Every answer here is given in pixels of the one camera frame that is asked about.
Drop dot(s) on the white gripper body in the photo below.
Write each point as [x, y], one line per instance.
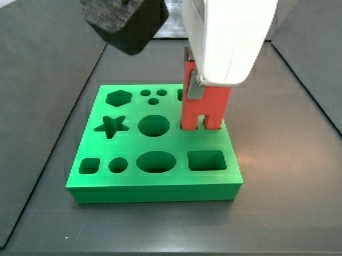
[226, 31]

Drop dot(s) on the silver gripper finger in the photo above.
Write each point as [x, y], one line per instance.
[196, 90]

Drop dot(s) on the red double-square peg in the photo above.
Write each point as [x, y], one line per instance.
[212, 105]

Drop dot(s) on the black foam pad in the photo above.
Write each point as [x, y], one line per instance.
[126, 23]

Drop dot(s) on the green shape-sorter block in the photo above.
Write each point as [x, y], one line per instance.
[137, 157]

